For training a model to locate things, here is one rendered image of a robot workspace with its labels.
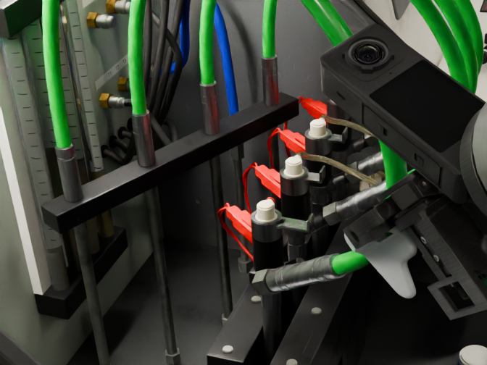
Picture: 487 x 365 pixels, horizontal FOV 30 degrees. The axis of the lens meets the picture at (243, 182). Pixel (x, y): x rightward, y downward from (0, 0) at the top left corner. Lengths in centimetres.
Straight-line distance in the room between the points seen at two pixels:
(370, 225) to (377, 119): 7
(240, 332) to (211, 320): 25
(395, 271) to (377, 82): 14
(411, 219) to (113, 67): 66
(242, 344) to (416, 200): 43
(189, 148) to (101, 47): 18
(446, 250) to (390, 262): 9
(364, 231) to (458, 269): 6
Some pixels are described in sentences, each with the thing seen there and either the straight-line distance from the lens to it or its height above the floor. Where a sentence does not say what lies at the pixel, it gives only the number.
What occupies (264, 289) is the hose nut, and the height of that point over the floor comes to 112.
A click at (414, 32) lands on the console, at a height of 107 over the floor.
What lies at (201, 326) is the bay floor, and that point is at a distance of 114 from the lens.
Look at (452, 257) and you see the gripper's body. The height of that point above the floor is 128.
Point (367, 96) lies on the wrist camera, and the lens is 48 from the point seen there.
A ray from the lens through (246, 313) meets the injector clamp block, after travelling 92.
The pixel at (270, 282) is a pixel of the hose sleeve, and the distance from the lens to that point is 71.
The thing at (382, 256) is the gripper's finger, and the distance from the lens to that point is 57.
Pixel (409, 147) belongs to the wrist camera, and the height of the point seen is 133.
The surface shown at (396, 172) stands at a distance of 57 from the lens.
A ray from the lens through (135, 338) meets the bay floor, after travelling 114.
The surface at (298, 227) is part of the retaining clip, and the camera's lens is 80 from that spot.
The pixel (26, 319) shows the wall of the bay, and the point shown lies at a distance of 102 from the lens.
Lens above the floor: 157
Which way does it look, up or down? 31 degrees down
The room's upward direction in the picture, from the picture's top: 4 degrees counter-clockwise
